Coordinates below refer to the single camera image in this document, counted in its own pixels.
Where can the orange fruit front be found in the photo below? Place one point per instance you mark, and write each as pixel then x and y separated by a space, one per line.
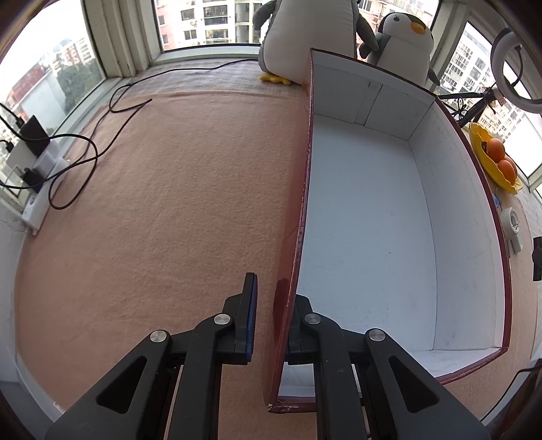
pixel 508 169

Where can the black power adapter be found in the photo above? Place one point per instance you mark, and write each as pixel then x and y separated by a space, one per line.
pixel 35 136

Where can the white power strip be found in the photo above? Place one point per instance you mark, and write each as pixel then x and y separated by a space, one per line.
pixel 33 180

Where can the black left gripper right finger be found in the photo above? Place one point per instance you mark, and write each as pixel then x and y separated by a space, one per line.
pixel 368 387

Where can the white round plug-in device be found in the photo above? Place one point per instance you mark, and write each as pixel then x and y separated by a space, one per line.
pixel 511 229

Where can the red white cardboard box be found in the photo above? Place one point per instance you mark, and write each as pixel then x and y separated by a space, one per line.
pixel 391 224

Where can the small plush penguin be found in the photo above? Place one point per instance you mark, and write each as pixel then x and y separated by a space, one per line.
pixel 405 45

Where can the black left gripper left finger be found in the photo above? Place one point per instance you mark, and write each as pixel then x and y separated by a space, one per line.
pixel 168 386

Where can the orange fruit middle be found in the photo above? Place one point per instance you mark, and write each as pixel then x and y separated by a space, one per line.
pixel 495 149

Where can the yellow leaf-shaped fruit tray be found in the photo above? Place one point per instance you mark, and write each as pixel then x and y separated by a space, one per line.
pixel 478 138

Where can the orange fruit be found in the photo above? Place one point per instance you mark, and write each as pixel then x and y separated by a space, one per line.
pixel 508 169
pixel 495 149

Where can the pink felt mat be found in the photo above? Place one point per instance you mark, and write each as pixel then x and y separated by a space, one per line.
pixel 192 196

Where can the large plush penguin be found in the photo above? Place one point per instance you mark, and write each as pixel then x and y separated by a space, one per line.
pixel 295 27

